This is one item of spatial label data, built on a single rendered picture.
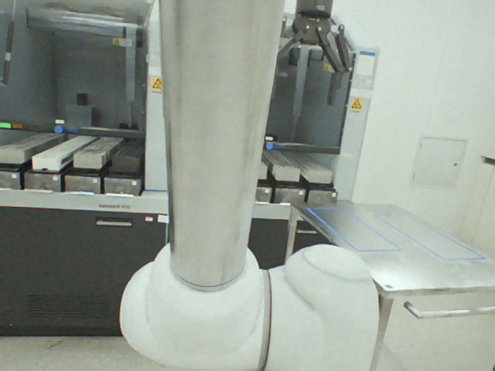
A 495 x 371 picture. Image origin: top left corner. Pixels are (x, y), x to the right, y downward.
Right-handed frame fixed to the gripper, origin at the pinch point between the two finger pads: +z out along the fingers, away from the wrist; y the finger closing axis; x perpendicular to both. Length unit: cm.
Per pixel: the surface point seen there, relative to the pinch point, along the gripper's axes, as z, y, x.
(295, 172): 34, 24, 74
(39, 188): 45, -82, 66
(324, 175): 34, 38, 74
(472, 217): 86, 219, 178
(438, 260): 38, 43, -1
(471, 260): 38, 54, -1
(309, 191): 40, 29, 66
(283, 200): 45, 18, 66
